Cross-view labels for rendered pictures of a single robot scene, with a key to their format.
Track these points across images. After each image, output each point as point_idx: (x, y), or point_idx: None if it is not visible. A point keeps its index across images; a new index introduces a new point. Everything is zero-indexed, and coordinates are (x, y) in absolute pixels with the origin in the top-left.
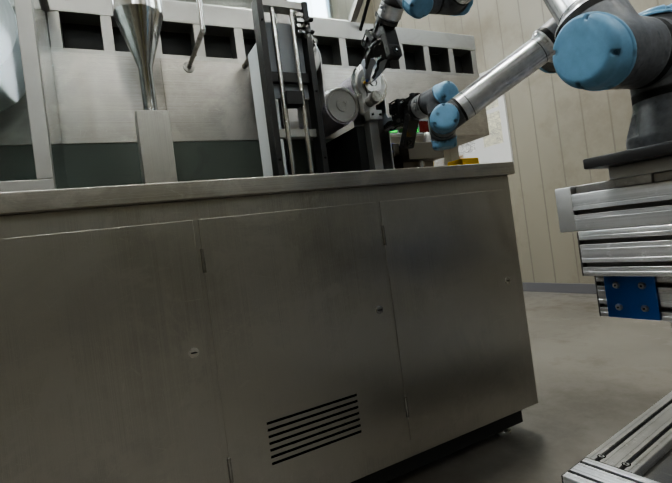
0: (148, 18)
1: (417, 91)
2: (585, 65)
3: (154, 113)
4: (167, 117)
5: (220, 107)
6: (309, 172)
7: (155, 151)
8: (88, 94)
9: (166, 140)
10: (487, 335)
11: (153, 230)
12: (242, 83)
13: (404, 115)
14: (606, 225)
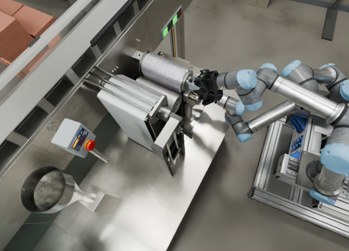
0: (75, 194)
1: None
2: (318, 199)
3: (100, 202)
4: (106, 195)
5: (83, 121)
6: (177, 159)
7: (107, 205)
8: (11, 203)
9: (109, 198)
10: None
11: None
12: (86, 96)
13: (207, 96)
14: (290, 180)
